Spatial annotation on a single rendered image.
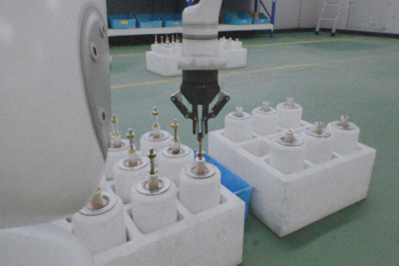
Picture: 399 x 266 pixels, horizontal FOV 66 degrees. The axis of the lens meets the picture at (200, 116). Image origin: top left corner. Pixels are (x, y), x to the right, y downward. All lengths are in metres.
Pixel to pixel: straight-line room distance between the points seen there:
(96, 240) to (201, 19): 0.45
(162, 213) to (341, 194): 0.61
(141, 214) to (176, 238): 0.09
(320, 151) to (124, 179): 0.56
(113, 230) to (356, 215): 0.75
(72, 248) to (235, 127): 0.90
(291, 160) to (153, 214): 0.41
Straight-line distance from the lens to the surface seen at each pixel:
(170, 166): 0.79
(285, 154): 0.88
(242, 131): 1.05
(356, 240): 1.02
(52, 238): 0.18
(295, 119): 1.20
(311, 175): 0.91
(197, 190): 0.70
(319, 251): 0.94
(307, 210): 0.98
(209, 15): 0.60
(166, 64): 2.81
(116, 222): 0.64
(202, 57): 0.59
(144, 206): 0.66
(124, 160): 0.79
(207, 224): 0.71
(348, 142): 1.06
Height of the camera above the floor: 0.61
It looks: 20 degrees down
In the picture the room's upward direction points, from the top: straight up
